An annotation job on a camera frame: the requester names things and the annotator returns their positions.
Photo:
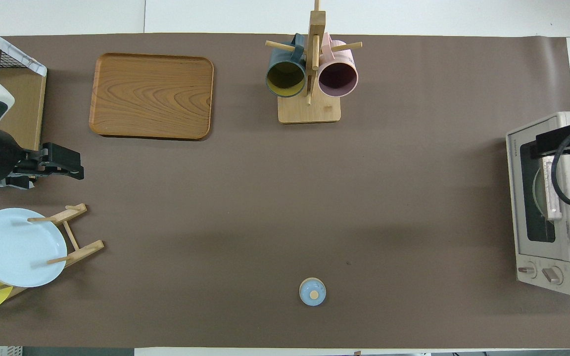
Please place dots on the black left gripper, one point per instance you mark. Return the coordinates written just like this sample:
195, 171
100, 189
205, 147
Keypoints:
30, 165

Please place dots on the pale green plate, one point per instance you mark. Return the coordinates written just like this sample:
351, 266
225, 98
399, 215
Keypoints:
538, 190

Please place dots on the wooden plate rack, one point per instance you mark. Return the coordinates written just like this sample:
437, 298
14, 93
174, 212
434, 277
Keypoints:
84, 249

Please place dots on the light blue plate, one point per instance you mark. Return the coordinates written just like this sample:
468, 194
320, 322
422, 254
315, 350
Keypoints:
18, 252

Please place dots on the brown wooden tray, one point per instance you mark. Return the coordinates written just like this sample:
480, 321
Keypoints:
151, 96

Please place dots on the white checkered cloth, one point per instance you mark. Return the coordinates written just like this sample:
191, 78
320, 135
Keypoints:
18, 54

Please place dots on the brown table mat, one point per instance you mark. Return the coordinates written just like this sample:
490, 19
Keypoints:
265, 198

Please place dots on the pink mug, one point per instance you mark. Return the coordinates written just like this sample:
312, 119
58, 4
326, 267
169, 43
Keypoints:
338, 79

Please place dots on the dark blue mug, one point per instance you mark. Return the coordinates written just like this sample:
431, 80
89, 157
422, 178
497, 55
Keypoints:
285, 79

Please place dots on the wooden mug tree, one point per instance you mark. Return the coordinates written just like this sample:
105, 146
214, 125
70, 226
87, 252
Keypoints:
309, 111

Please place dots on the small blue call bell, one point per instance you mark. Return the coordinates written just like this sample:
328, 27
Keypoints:
312, 291

